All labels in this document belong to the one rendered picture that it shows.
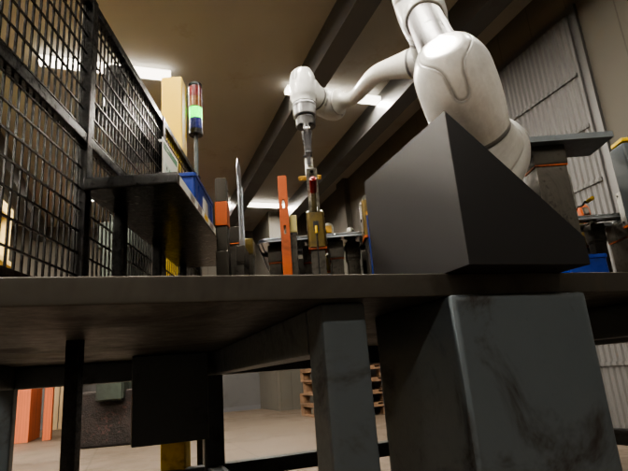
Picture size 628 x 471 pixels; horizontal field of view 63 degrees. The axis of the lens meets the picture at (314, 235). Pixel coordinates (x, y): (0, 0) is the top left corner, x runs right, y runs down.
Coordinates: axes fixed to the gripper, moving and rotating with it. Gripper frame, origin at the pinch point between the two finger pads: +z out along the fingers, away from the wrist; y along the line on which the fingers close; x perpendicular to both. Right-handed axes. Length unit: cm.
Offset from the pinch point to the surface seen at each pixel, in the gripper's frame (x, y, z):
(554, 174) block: -70, -37, 23
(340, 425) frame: 1, -91, 82
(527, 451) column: -29, -86, 89
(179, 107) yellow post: 58, 44, -54
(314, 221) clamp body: 0.3, -19.8, 27.1
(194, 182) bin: 35, -33, 16
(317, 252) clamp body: 0.2, -18.7, 37.0
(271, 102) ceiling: 28, 364, -241
